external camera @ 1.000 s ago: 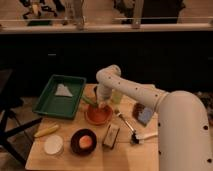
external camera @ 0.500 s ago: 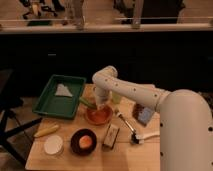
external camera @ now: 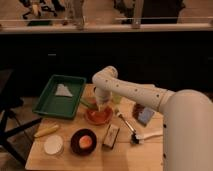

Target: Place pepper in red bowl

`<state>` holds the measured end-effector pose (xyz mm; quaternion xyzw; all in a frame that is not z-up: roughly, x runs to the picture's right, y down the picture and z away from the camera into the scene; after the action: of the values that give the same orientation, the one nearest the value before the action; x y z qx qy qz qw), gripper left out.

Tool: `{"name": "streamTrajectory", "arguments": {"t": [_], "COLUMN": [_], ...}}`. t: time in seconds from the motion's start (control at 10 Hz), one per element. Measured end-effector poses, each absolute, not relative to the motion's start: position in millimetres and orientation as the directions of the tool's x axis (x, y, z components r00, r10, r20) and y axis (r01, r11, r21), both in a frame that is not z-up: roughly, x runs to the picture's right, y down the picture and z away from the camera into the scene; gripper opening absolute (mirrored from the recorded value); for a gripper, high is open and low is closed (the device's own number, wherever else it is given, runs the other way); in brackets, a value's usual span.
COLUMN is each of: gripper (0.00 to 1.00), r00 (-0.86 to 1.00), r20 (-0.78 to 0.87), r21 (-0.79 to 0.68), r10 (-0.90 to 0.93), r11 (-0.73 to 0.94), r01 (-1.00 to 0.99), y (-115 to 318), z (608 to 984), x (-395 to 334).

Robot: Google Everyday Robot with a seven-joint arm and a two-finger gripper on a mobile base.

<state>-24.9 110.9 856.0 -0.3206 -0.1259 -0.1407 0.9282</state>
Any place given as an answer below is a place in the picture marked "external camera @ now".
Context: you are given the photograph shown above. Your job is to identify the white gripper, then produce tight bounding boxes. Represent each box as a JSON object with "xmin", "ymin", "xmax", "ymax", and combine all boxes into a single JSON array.
[{"xmin": 94, "ymin": 88, "xmax": 111, "ymax": 111}]

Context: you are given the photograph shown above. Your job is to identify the green pepper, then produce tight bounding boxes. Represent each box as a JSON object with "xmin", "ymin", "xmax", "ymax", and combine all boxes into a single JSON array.
[{"xmin": 80, "ymin": 99, "xmax": 98, "ymax": 110}]

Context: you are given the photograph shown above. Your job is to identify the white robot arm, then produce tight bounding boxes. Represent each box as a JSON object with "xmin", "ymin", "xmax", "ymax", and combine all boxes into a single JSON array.
[{"xmin": 92, "ymin": 66, "xmax": 213, "ymax": 171}]

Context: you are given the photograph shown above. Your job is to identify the red bowl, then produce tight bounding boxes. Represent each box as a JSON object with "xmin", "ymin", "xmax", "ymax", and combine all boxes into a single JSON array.
[{"xmin": 85, "ymin": 106, "xmax": 113, "ymax": 125}]

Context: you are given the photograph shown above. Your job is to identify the dark bowl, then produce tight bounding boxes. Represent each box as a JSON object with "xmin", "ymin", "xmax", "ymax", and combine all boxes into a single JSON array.
[{"xmin": 70, "ymin": 129, "xmax": 97, "ymax": 156}]

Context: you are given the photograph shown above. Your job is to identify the yellow-green cup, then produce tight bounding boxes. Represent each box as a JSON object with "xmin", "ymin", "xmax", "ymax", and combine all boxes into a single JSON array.
[{"xmin": 112, "ymin": 94, "xmax": 122, "ymax": 104}]

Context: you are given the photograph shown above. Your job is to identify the white folded cloth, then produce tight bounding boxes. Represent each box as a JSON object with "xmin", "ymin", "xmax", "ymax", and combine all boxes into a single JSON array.
[{"xmin": 55, "ymin": 84, "xmax": 72, "ymax": 97}]

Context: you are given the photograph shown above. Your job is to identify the small brown box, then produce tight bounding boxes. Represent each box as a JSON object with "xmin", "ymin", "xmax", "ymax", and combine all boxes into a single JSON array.
[{"xmin": 102, "ymin": 124, "xmax": 120, "ymax": 149}]

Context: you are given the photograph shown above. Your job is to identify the orange fruit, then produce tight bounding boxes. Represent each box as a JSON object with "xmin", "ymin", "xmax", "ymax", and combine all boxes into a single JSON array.
[{"xmin": 79, "ymin": 135, "xmax": 92, "ymax": 149}]

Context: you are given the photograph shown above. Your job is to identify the green plastic tray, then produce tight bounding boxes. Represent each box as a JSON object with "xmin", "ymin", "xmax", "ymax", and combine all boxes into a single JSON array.
[{"xmin": 33, "ymin": 75, "xmax": 86, "ymax": 119}]

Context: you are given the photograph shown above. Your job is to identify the white round lid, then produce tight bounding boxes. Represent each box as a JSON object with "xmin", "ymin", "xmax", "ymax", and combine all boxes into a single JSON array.
[{"xmin": 44, "ymin": 135, "xmax": 63, "ymax": 155}]

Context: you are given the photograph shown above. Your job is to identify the white handled brush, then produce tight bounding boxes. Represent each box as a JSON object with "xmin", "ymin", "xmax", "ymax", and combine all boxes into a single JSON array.
[{"xmin": 131, "ymin": 131, "xmax": 163, "ymax": 144}]

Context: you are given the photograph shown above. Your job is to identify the black chair frame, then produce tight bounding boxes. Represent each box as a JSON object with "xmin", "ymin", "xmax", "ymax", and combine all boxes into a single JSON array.
[{"xmin": 0, "ymin": 68, "xmax": 43, "ymax": 166}]

